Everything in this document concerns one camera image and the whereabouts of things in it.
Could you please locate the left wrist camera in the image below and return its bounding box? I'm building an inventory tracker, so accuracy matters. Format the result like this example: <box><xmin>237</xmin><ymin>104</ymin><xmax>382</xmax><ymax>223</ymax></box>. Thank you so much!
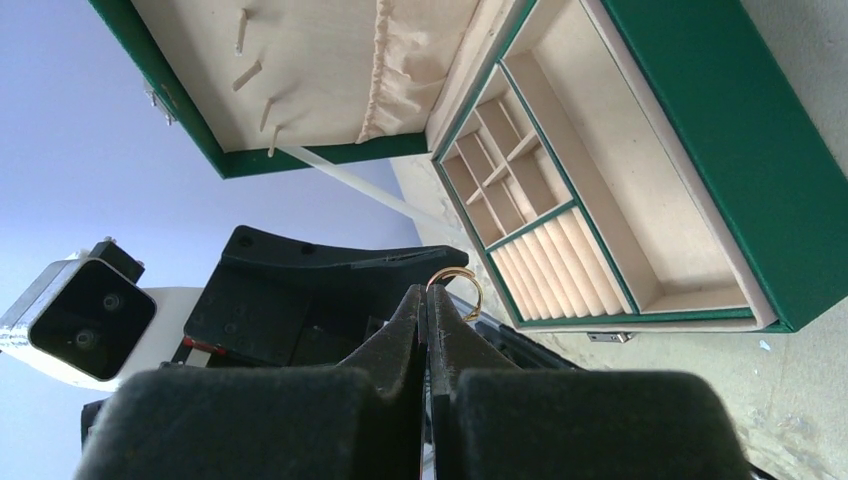
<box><xmin>1</xmin><ymin>237</ymin><xmax>157</xmax><ymax>390</ymax></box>

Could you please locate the green jewelry box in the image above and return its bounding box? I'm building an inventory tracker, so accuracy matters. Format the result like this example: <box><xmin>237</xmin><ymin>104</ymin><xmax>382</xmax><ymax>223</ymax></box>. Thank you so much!
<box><xmin>93</xmin><ymin>1</ymin><xmax>847</xmax><ymax>332</ymax></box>

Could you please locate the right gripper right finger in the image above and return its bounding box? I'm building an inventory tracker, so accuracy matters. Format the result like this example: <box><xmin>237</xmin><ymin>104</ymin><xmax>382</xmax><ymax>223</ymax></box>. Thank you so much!
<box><xmin>426</xmin><ymin>285</ymin><xmax>750</xmax><ymax>479</ymax></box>

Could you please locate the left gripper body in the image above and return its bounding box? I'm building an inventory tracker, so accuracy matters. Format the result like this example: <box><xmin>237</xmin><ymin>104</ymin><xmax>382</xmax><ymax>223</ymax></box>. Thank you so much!
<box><xmin>158</xmin><ymin>226</ymin><xmax>468</xmax><ymax>371</ymax></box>

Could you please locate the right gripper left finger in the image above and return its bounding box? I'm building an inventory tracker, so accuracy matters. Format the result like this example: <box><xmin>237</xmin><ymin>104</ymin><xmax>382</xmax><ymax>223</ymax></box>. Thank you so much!
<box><xmin>75</xmin><ymin>285</ymin><xmax>424</xmax><ymax>479</ymax></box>

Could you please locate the gold ring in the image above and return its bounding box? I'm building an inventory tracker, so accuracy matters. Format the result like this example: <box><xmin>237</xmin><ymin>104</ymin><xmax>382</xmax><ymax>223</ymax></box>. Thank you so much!
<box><xmin>427</xmin><ymin>266</ymin><xmax>486</xmax><ymax>324</ymax></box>

